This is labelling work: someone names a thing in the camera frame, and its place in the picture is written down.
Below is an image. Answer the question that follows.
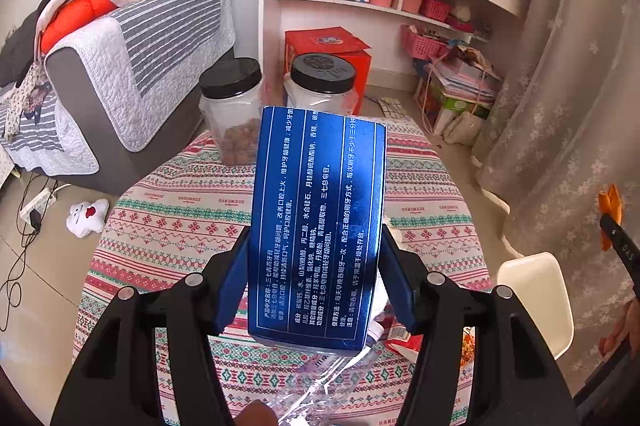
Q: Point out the grey striped quilted sofa cover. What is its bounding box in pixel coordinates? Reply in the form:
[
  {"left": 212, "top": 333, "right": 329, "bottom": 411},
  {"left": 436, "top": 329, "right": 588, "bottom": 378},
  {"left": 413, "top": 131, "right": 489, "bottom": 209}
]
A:
[{"left": 45, "top": 0, "right": 236, "bottom": 154}]

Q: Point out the white cloth bag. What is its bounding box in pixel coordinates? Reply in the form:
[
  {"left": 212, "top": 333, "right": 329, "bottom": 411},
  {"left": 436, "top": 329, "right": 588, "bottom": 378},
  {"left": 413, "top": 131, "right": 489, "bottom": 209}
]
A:
[{"left": 442, "top": 111, "right": 486, "bottom": 145}]

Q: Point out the patterned red green tablecloth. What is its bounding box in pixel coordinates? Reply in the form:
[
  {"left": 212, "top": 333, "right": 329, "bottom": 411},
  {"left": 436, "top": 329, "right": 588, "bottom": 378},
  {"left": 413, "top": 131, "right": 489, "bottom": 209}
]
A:
[{"left": 72, "top": 116, "right": 493, "bottom": 426}]

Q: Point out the grey floral curtain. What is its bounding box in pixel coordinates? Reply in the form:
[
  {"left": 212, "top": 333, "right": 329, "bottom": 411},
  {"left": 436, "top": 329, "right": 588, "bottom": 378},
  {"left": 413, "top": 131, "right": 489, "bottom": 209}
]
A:
[{"left": 472, "top": 0, "right": 640, "bottom": 387}]

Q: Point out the white plush toy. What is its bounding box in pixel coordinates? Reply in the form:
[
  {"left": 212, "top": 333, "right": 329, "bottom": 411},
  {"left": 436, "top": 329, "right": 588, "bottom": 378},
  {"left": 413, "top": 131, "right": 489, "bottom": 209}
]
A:
[{"left": 66, "top": 198, "right": 110, "bottom": 237}]

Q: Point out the floral cloth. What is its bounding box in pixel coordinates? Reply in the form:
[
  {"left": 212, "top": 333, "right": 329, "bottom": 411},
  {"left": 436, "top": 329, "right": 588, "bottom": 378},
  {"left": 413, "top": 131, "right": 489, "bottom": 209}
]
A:
[{"left": 2, "top": 60, "right": 51, "bottom": 141}]

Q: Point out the clear plastic bottle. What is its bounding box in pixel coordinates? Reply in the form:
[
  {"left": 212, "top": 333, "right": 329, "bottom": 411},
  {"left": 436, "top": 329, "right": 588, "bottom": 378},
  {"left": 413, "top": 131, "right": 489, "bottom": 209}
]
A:
[{"left": 260, "top": 336, "right": 421, "bottom": 426}]

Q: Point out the white power strip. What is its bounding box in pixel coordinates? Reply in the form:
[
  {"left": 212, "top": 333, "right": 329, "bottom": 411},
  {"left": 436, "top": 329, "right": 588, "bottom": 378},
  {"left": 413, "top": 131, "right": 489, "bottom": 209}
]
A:
[{"left": 20, "top": 188, "right": 58, "bottom": 224}]

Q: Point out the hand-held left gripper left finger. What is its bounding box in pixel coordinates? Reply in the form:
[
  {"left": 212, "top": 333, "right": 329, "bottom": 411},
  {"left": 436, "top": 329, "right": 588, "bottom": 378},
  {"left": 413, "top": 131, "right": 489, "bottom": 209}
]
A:
[{"left": 50, "top": 226, "right": 251, "bottom": 426}]

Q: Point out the red white wrapper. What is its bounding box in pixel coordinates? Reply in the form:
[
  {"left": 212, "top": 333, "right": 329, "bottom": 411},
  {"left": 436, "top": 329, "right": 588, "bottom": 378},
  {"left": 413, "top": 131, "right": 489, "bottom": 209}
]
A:
[{"left": 367, "top": 278, "right": 426, "bottom": 364}]

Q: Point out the large pink plastic basket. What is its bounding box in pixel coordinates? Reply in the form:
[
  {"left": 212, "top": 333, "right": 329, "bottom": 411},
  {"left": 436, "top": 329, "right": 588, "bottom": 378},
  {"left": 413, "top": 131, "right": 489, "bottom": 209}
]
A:
[{"left": 400, "top": 24, "right": 451, "bottom": 59}]

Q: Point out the plastic jar with brown nuts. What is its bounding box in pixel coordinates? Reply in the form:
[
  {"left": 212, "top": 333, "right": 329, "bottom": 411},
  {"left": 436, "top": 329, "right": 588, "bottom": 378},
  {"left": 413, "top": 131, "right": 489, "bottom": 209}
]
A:
[{"left": 198, "top": 58, "right": 266, "bottom": 167}]

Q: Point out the orange cushion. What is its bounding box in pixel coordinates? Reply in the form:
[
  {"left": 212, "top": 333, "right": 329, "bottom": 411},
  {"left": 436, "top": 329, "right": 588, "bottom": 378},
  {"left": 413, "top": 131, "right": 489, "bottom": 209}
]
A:
[{"left": 40, "top": 0, "right": 118, "bottom": 54}]

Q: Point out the white spotted cloth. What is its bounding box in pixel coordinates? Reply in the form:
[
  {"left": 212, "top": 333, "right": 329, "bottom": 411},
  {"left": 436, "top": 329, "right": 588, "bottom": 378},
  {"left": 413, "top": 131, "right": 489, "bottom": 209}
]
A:
[{"left": 0, "top": 151, "right": 16, "bottom": 187}]

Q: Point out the blue toothpaste box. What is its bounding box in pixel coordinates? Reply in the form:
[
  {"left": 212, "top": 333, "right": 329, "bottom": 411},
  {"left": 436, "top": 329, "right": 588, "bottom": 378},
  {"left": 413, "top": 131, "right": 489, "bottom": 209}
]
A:
[{"left": 247, "top": 106, "right": 388, "bottom": 352}]

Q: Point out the red cardboard box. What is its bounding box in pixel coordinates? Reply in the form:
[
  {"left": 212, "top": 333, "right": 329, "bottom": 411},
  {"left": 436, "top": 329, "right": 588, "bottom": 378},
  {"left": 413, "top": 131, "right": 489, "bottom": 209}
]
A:
[{"left": 284, "top": 27, "right": 373, "bottom": 117}]

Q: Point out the black cable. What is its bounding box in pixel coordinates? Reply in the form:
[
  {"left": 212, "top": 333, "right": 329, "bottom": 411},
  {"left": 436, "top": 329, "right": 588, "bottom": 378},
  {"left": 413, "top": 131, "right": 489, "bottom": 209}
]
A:
[{"left": 0, "top": 171, "right": 46, "bottom": 332}]

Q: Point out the person's right hand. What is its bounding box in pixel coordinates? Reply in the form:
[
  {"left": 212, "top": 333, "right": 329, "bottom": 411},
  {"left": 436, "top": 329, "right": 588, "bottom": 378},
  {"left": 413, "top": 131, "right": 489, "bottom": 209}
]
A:
[{"left": 599, "top": 301, "right": 640, "bottom": 357}]

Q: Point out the colourful snack wrapper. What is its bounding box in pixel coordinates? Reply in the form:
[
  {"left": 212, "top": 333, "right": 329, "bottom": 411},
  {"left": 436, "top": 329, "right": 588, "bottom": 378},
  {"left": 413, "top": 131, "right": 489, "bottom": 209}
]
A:
[{"left": 457, "top": 326, "right": 476, "bottom": 369}]

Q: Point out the person's left hand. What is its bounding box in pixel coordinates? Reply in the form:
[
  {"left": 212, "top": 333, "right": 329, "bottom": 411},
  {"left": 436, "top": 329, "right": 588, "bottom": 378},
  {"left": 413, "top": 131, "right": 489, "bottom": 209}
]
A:
[{"left": 236, "top": 401, "right": 277, "bottom": 426}]

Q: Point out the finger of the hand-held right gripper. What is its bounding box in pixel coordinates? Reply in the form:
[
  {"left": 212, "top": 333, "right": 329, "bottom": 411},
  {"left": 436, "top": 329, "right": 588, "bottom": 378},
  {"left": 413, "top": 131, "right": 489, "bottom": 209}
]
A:
[{"left": 600, "top": 213, "right": 623, "bottom": 244}]

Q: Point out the plastic jar with mixed nuts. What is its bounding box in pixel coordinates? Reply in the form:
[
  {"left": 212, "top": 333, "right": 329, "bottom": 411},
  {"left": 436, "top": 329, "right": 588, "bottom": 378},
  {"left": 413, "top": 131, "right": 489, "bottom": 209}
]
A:
[{"left": 282, "top": 53, "right": 362, "bottom": 117}]

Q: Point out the grey sofa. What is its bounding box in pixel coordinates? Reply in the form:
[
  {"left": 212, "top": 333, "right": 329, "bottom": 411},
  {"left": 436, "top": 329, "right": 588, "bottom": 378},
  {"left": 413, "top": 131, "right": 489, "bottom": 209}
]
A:
[{"left": 0, "top": 0, "right": 236, "bottom": 197}]

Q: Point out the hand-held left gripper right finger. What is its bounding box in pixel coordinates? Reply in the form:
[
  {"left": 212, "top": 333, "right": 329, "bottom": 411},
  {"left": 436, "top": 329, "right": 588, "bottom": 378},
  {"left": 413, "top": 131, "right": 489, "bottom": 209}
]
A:
[{"left": 381, "top": 223, "right": 591, "bottom": 426}]

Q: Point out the striped quilted seat cover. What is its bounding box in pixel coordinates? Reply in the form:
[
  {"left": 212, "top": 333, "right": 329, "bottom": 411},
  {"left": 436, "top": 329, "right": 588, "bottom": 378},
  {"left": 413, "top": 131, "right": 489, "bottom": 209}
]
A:
[{"left": 0, "top": 80, "right": 101, "bottom": 177}]

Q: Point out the tied stack of papers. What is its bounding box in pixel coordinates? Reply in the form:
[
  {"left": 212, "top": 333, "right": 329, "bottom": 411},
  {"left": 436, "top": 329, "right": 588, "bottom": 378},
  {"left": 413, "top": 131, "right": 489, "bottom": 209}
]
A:
[{"left": 415, "top": 46, "right": 503, "bottom": 121}]

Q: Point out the white shelf unit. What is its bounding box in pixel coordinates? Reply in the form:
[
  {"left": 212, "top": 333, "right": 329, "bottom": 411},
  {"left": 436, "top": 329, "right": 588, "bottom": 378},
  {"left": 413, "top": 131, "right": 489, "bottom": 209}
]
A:
[{"left": 252, "top": 0, "right": 533, "bottom": 117}]

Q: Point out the white plastic chair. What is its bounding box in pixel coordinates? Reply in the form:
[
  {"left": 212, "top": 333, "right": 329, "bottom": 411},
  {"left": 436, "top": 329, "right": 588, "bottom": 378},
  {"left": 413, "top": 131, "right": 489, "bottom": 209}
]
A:
[{"left": 496, "top": 252, "right": 575, "bottom": 362}]

